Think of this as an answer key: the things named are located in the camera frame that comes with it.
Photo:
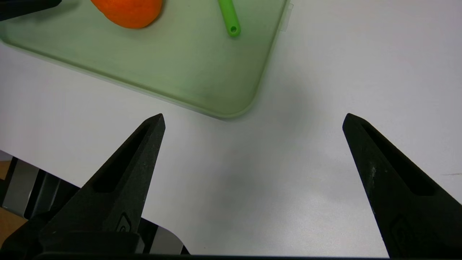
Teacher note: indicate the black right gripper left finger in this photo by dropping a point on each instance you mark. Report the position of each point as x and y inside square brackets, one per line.
[119, 187]

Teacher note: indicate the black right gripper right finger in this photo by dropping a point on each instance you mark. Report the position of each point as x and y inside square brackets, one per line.
[397, 195]

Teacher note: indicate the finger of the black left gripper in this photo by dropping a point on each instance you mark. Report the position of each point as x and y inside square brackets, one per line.
[21, 8]

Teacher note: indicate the orange fruit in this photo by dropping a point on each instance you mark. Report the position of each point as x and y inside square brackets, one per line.
[126, 11]

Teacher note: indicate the dark robot chassis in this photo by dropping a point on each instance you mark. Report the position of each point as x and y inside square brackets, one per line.
[43, 191]

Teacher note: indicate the light green plastic tray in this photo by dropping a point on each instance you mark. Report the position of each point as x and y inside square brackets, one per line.
[180, 61]

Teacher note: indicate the clear tape strip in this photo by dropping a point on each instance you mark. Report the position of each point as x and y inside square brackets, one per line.
[287, 16]

